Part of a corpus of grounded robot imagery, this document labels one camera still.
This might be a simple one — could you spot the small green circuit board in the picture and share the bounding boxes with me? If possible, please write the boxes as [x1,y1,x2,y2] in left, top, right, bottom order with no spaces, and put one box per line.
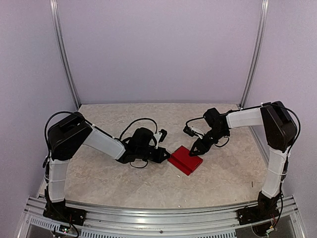
[58,225,71,234]

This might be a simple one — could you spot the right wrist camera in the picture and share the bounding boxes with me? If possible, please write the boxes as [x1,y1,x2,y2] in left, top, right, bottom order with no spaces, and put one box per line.
[183,125,205,139]

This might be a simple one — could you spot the front aluminium rail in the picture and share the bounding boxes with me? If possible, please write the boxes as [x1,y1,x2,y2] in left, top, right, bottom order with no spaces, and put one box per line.
[14,196,306,238]

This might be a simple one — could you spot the aluminium frame post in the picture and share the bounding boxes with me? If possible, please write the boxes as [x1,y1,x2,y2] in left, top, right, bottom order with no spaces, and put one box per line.
[239,0,269,108]
[50,0,81,109]

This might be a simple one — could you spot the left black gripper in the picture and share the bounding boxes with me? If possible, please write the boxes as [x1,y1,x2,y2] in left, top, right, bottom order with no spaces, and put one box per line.
[137,146,171,164]

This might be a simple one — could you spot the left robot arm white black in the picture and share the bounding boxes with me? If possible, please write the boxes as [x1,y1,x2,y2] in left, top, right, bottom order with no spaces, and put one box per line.
[43,111,170,221]

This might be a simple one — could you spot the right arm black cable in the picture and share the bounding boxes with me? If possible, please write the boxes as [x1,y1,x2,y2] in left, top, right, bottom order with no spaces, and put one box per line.
[185,101,302,224]

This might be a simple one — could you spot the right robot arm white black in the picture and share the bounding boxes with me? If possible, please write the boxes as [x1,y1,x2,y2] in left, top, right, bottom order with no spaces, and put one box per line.
[183,101,299,199]

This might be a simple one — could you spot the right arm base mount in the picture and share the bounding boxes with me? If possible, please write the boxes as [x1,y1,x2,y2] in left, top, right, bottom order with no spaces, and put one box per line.
[236,205,280,225]

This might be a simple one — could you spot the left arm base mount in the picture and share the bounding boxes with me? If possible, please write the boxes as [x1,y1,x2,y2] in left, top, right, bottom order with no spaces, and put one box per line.
[43,207,87,226]

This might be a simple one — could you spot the right aluminium frame post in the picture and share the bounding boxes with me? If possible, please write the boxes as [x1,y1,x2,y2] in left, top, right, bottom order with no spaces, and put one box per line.
[239,0,269,108]

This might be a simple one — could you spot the left aluminium frame post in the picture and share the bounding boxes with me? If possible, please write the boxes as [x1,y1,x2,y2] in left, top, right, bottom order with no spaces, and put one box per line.
[50,0,81,109]

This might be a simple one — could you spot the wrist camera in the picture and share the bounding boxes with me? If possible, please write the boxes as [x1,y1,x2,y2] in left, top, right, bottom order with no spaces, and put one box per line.
[154,129,167,149]
[183,125,205,139]

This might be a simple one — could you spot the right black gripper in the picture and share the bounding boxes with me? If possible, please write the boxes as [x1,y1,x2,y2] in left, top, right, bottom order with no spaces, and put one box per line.
[189,127,228,156]

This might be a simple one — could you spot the red paper box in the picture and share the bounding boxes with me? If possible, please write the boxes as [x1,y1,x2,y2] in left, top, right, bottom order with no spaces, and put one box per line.
[168,146,203,176]

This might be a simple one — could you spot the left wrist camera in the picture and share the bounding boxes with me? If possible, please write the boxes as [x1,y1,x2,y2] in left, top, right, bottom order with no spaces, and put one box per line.
[154,129,167,149]

